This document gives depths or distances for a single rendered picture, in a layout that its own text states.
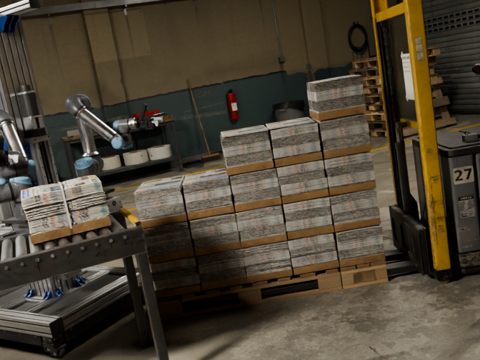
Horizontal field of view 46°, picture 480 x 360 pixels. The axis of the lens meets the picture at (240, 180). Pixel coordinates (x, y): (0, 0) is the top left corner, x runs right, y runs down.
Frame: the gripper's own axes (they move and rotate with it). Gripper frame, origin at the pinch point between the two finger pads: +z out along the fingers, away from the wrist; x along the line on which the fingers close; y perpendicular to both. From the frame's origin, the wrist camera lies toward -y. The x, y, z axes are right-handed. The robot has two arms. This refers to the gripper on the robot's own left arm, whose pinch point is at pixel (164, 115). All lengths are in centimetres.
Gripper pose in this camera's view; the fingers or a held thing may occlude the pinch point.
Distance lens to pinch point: 380.4
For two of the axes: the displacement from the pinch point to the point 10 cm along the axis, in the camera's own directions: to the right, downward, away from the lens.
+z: 9.8, -1.4, -1.5
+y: 1.8, 9.3, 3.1
